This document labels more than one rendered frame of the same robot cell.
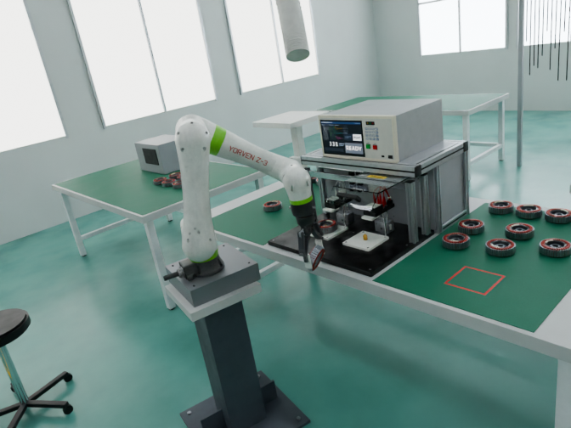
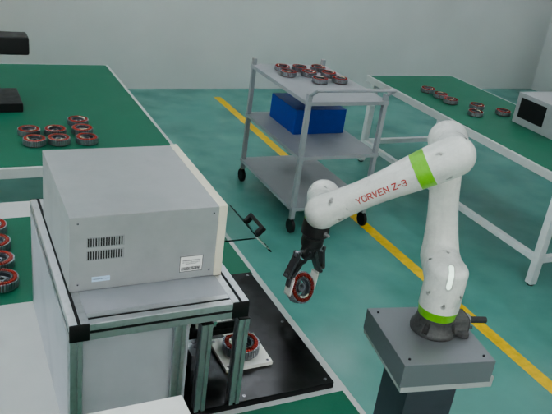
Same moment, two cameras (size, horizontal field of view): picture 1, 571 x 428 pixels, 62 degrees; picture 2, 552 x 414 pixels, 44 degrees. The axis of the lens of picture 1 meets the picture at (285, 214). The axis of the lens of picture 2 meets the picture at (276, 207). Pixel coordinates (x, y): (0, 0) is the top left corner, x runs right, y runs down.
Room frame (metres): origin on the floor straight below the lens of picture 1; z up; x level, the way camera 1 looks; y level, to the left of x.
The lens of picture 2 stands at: (3.84, 0.20, 2.06)
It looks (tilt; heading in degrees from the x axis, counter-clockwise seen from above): 25 degrees down; 191
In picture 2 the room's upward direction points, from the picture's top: 8 degrees clockwise
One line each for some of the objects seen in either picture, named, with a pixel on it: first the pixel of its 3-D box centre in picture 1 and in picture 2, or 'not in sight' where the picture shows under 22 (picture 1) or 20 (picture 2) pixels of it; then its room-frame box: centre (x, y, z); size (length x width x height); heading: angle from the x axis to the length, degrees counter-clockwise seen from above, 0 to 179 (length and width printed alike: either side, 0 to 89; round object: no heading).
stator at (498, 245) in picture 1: (500, 247); not in sight; (1.73, -0.84, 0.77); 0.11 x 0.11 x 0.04
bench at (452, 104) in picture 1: (405, 133); not in sight; (5.72, -1.60, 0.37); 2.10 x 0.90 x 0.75; 40
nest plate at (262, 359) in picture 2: (326, 231); (240, 351); (2.18, -0.19, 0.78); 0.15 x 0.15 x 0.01; 40
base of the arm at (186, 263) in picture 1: (193, 267); (450, 321); (1.84, 0.42, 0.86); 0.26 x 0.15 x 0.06; 114
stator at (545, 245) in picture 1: (555, 247); not in sight; (1.65, -1.02, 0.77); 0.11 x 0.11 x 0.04
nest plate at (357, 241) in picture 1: (365, 240); not in sight; (1.99, -0.34, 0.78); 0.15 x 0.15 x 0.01; 40
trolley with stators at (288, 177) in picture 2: not in sight; (310, 138); (-0.70, -0.55, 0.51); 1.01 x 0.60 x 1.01; 40
